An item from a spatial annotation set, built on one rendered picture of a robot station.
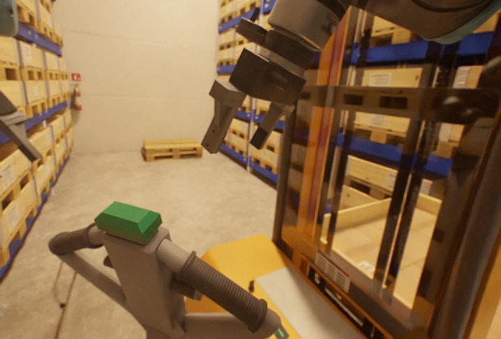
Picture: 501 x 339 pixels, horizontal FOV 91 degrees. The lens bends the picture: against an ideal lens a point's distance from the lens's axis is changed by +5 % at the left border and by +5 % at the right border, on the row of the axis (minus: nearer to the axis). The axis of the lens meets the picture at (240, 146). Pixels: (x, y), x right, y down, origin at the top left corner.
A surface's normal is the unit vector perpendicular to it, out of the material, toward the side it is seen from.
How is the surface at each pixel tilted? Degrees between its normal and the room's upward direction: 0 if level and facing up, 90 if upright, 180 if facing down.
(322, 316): 0
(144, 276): 106
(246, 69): 84
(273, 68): 114
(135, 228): 71
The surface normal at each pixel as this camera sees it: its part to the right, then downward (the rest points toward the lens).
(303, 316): 0.07, -0.97
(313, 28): 0.21, 0.49
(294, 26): -0.25, 0.27
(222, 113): 0.67, 0.58
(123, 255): -0.34, 0.46
